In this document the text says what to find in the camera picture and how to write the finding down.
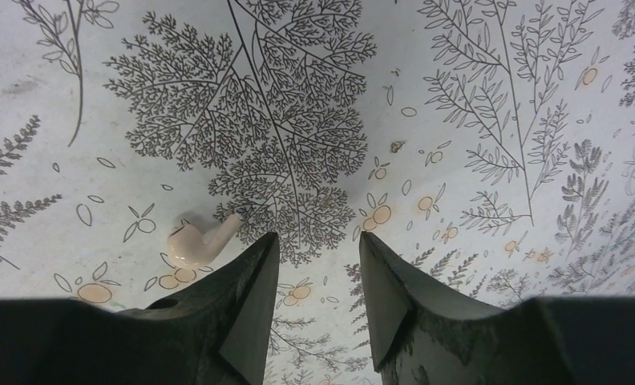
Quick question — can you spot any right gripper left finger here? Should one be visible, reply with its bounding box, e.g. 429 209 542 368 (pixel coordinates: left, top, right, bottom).
0 233 280 384

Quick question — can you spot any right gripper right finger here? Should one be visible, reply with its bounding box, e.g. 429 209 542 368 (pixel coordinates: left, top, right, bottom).
359 232 635 384

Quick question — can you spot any floral table mat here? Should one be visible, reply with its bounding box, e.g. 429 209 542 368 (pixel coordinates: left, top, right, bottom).
0 1 635 384

